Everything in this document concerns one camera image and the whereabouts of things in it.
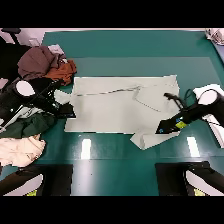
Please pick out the orange garment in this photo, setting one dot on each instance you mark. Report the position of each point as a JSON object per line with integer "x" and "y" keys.
{"x": 63, "y": 71}

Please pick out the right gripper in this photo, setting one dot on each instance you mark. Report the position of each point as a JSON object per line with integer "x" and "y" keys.
{"x": 171, "y": 125}

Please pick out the white T-shirt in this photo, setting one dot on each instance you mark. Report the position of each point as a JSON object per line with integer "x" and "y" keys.
{"x": 110, "y": 110}

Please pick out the dark green garment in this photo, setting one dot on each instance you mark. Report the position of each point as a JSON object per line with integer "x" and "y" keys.
{"x": 26, "y": 126}

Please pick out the cream garment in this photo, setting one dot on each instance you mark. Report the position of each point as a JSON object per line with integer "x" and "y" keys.
{"x": 20, "y": 150}

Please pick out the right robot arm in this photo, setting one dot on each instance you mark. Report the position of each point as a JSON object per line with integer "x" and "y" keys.
{"x": 213, "y": 108}

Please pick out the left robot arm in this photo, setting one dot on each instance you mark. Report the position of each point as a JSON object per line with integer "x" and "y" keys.
{"x": 20, "y": 100}

